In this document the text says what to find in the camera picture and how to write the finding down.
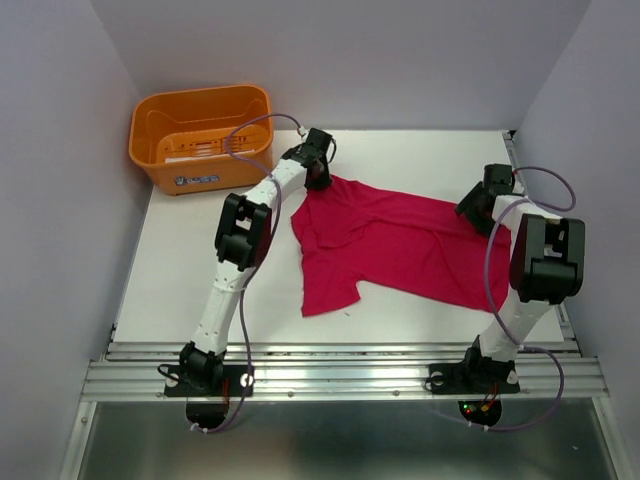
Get red t-shirt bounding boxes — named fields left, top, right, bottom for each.
left=291, top=177, right=511, bottom=317

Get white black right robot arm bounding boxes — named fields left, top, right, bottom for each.
left=455, top=164, right=586, bottom=390

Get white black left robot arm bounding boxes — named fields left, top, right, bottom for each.
left=178, top=128, right=336, bottom=394

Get orange plastic basket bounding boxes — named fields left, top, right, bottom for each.
left=129, top=85, right=274, bottom=196

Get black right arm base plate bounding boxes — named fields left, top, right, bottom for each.
left=423, top=362, right=521, bottom=395

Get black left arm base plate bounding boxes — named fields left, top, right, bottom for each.
left=157, top=363, right=253, bottom=398

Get aluminium rail frame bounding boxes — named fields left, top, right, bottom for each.
left=59, top=128, right=626, bottom=480

